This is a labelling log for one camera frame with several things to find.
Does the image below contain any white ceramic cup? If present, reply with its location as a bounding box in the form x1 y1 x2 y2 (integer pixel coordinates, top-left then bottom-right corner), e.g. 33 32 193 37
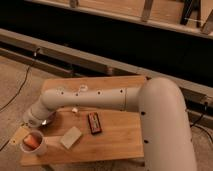
20 130 47 156

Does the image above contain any dark purple bowl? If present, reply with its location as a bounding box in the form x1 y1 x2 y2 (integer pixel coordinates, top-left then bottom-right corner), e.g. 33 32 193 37
41 112 56 127

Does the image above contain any black cable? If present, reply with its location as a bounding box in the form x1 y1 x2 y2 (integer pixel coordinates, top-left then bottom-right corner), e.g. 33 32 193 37
0 48 42 113

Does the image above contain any black red rectangular box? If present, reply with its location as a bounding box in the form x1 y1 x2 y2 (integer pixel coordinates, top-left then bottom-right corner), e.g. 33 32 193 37
87 112 102 134

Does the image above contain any small white bottle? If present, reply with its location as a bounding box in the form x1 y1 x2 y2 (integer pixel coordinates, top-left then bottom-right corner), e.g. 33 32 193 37
72 85 88 114

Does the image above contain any wooden cutting board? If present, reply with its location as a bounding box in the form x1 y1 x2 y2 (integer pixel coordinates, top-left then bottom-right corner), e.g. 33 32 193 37
20 75 148 167

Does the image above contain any orange pepper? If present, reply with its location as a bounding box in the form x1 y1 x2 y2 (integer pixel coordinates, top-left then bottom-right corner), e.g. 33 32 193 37
23 134 39 149

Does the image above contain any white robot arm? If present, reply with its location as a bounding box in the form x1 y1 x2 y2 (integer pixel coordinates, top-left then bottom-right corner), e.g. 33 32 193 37
23 77 197 171

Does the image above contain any beige sponge block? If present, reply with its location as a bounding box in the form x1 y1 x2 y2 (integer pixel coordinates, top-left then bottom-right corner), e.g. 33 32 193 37
60 127 82 149

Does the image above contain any small wooden block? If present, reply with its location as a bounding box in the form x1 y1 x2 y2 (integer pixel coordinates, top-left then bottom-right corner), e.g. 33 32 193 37
9 126 30 145

